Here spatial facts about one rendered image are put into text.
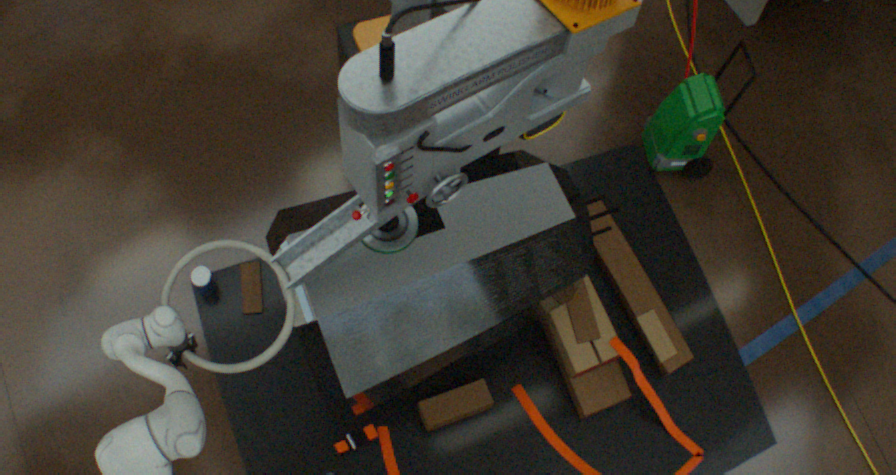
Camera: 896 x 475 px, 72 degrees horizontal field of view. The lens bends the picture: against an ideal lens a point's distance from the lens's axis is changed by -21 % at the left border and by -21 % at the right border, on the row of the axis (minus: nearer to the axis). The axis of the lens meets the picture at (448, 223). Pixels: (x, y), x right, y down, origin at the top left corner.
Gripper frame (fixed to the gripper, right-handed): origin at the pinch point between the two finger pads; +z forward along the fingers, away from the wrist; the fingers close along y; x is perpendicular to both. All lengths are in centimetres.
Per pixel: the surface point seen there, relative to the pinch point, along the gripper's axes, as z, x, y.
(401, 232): -8, -23, 86
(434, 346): 14, -56, 70
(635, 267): 59, -95, 179
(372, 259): -4, -22, 73
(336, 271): -3, -16, 61
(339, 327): 2, -29, 48
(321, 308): -2, -21, 48
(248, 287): 79, 34, 54
